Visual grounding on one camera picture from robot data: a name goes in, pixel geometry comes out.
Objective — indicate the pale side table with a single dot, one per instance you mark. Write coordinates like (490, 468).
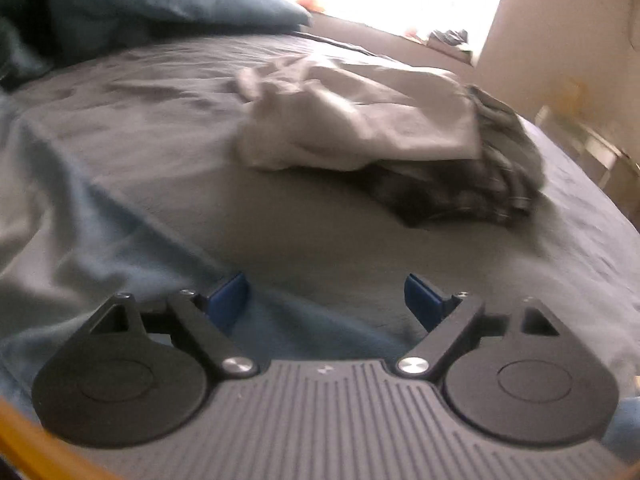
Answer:
(590, 145)

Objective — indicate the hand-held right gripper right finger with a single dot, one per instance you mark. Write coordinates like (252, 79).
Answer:
(425, 302)

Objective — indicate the dark clothes on sill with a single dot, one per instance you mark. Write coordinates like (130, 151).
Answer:
(450, 40)

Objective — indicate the beige garment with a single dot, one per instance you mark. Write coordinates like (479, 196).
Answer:
(380, 120)

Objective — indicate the teal pillow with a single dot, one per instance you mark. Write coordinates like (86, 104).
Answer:
(150, 5)

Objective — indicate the orange object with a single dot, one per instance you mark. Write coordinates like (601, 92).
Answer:
(310, 5)

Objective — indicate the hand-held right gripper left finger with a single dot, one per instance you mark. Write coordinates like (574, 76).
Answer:
(227, 300)

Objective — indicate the dark grey garment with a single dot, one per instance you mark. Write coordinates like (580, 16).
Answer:
(475, 185)

